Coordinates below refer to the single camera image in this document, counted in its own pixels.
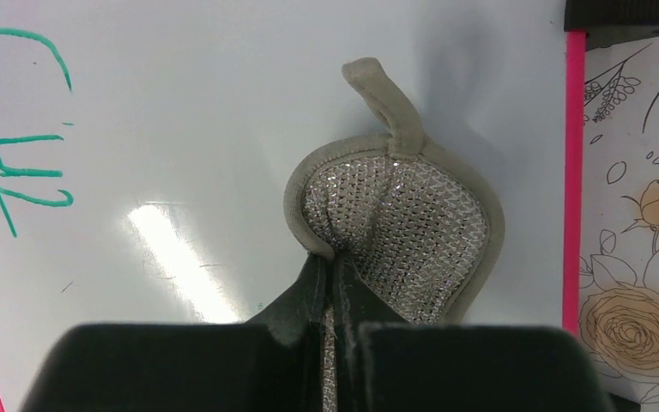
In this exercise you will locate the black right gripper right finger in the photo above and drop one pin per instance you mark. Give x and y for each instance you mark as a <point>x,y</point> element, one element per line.
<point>384,363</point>

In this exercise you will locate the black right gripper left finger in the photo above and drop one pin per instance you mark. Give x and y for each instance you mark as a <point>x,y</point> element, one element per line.
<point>272,362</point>

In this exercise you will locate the grey round scrubber pad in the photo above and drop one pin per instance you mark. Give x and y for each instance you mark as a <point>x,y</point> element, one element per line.
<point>420,227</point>

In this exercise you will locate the pink framed whiteboard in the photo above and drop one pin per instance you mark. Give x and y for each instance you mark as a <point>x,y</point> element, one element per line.
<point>145,147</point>

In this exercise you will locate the floral table mat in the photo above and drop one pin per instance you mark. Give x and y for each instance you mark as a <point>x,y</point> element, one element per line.
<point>618,317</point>

